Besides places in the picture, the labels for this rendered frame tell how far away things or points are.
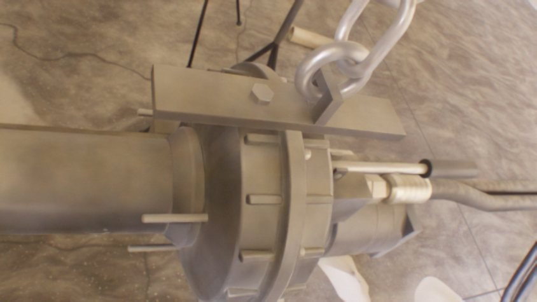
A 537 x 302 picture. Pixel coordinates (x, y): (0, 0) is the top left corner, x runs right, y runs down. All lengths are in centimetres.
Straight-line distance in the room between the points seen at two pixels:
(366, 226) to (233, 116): 35
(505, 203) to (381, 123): 58
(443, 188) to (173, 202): 45
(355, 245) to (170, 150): 33
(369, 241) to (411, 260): 134
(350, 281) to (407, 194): 105
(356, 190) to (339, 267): 113
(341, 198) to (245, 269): 18
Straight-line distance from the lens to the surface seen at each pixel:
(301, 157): 34
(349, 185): 51
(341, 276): 163
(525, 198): 103
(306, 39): 248
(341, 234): 57
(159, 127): 52
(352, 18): 33
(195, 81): 32
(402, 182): 60
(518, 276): 153
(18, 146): 40
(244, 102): 33
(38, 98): 173
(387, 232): 63
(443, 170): 60
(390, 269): 184
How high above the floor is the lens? 129
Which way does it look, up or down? 46 degrees down
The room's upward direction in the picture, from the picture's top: 35 degrees clockwise
